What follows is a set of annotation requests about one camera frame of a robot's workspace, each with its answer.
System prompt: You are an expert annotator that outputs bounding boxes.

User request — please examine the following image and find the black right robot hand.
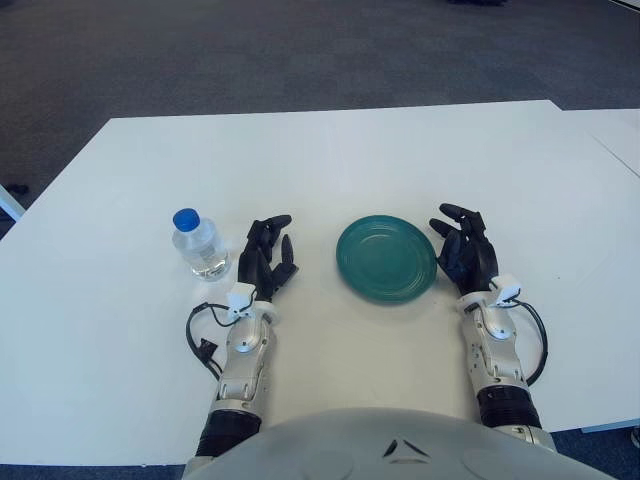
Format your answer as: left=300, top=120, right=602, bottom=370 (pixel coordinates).
left=428, top=202, right=501, bottom=297

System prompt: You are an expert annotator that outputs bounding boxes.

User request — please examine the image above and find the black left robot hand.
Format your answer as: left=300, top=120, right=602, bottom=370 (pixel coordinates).
left=237, top=214, right=301, bottom=304

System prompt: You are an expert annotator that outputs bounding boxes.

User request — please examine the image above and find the clear bottle with blue cap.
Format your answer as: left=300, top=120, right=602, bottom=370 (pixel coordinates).
left=171, top=206, right=232, bottom=283

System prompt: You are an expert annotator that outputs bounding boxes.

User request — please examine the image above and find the green round plate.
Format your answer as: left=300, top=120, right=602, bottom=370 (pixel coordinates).
left=335, top=213, right=440, bottom=305

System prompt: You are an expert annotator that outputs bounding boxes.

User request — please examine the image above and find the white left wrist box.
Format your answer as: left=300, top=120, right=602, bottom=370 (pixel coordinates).
left=226, top=281, right=257, bottom=319

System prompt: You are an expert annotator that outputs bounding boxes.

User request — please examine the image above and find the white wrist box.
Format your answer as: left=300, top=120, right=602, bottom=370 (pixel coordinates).
left=226, top=281, right=257, bottom=319
left=491, top=273, right=524, bottom=308

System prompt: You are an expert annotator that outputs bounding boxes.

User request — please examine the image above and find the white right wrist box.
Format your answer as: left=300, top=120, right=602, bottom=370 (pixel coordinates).
left=491, top=273, right=524, bottom=308

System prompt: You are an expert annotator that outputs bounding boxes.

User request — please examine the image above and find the grey robot torso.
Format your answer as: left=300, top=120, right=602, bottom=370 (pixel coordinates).
left=183, top=406, right=640, bottom=480

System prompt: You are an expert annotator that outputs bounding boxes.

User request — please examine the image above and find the white table leg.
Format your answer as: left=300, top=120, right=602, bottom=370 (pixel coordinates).
left=0, top=183, right=26, bottom=222

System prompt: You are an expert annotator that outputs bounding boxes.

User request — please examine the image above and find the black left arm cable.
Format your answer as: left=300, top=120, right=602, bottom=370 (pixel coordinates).
left=185, top=301, right=237, bottom=382

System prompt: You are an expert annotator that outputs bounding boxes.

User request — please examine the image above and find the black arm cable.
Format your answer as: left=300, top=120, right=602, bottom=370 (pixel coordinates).
left=503, top=296, right=550, bottom=387
left=185, top=301, right=237, bottom=382

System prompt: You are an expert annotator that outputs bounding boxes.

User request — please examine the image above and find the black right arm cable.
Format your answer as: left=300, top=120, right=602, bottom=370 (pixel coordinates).
left=503, top=296, right=550, bottom=387

